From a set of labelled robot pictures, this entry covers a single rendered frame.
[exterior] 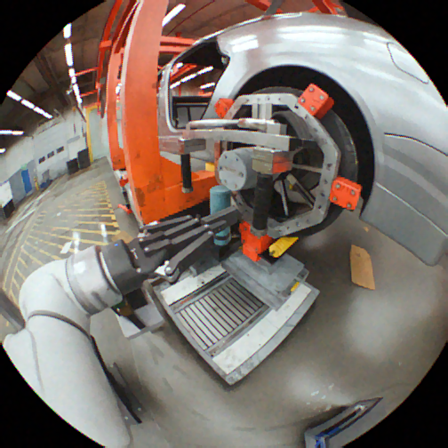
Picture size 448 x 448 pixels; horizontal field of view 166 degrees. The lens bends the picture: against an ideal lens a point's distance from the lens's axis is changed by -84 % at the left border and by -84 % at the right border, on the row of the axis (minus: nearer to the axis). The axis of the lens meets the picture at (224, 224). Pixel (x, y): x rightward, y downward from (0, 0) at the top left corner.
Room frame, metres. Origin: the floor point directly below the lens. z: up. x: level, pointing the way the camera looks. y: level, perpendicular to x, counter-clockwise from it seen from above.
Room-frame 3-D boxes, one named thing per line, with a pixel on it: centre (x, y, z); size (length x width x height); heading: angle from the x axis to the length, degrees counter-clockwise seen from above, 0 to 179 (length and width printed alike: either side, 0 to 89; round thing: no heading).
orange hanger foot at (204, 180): (1.01, 0.16, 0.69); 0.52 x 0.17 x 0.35; 131
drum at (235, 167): (0.57, -0.10, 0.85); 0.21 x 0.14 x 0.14; 131
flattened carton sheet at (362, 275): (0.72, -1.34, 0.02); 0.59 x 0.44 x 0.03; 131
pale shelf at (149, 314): (0.32, 0.41, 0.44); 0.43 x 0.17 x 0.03; 41
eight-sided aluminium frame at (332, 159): (0.61, -0.15, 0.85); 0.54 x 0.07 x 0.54; 41
